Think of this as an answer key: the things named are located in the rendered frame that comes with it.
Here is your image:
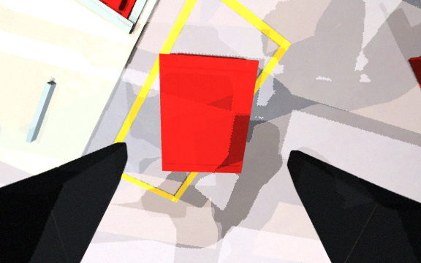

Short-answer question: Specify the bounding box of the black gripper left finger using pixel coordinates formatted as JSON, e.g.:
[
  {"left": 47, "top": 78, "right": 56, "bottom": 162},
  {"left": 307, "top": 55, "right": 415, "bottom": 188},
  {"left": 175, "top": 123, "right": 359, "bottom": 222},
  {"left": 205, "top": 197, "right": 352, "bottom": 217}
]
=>
[{"left": 0, "top": 142, "right": 128, "bottom": 263}]

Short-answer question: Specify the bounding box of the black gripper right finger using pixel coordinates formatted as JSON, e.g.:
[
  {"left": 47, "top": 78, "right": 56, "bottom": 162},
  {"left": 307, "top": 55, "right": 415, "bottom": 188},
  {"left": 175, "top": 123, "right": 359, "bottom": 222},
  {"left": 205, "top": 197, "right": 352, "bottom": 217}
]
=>
[{"left": 287, "top": 150, "right": 421, "bottom": 263}]

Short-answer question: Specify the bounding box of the red joystick with black handle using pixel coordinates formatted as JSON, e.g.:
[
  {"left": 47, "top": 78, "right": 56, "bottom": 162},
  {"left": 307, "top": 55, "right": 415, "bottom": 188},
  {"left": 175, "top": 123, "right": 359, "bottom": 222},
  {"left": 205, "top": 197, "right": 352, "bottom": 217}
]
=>
[{"left": 100, "top": 0, "right": 136, "bottom": 19}]

